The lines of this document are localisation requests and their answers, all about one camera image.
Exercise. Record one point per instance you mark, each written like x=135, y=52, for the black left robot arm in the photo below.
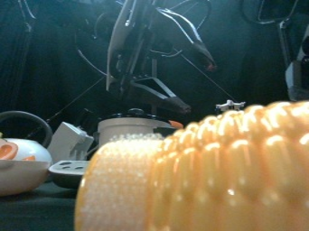
x=138, y=7

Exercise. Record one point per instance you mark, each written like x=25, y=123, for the yellow toy corn cob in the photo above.
x=208, y=180

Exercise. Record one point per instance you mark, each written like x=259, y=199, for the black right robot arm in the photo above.
x=297, y=78

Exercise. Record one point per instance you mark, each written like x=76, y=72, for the white toy toaster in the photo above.
x=67, y=144

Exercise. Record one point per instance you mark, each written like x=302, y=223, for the white frame bracket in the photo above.
x=228, y=105

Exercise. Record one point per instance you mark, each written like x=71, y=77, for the yellow bowl with spoon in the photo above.
x=20, y=177

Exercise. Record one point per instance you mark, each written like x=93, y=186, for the toy pot with black lid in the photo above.
x=128, y=129

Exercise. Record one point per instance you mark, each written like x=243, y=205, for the orange-brown toy bun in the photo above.
x=175, y=124

